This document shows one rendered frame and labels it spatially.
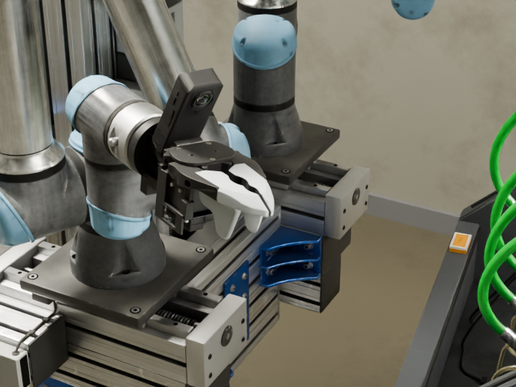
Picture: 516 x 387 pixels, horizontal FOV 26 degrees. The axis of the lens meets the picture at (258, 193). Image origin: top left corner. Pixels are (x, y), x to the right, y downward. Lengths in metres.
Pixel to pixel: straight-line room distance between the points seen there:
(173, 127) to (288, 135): 0.92
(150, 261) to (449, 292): 0.51
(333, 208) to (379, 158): 1.81
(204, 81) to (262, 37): 0.89
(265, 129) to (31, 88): 0.65
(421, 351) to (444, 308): 0.12
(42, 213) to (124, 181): 0.29
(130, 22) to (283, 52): 0.63
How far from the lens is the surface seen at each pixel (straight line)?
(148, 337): 1.74
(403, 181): 3.87
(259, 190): 1.12
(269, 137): 2.09
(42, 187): 1.59
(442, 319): 1.83
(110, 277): 1.72
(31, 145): 1.57
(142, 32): 1.45
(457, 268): 1.96
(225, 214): 1.13
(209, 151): 1.19
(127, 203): 1.36
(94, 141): 1.32
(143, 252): 1.72
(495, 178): 1.69
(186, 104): 1.16
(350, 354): 3.30
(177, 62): 1.44
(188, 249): 1.82
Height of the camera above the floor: 2.01
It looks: 29 degrees down
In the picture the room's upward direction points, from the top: straight up
